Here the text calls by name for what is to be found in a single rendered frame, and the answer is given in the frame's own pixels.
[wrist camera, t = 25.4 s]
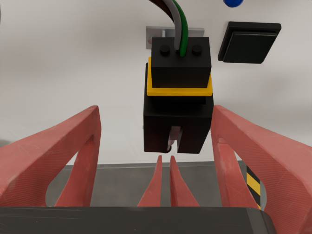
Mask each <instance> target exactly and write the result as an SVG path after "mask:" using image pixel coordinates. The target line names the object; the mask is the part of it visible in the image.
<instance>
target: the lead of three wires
mask: <svg viewBox="0 0 312 234"><path fill-rule="evenodd" d="M149 1H150V2H152V3H153V4H155V5H156V6H158V7H159V8H160V9H162V10H163V11H164V12H165V13H166V14H167V15H168V16H169V17H170V18H171V20H172V21H173V23H174V25H175V39H174V49H175V52H176V50H180V56H182V57H183V56H184V55H185V53H186V51H187V43H188V35H189V30H188V23H187V20H186V17H185V14H184V12H183V10H182V9H181V7H180V6H179V4H178V3H177V2H176V1H175V0H149Z"/></svg>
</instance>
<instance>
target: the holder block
mask: <svg viewBox="0 0 312 234"><path fill-rule="evenodd" d="M147 78H148V63H146V67H145V85H144V102H143V148H144V152H157V153H167V147H168V141H169V134H170V128H171V126H180V127H181V128H180V132H179V137H178V140H177V153H184V154H199V153H200V151H201V149H202V147H203V144H204V142H205V140H206V137H207V135H208V133H209V130H210V128H211V120H212V114H213V107H214V98H213V93H212V95H211V96H205V99H204V103H203V104H177V103H153V96H148V95H147Z"/></svg>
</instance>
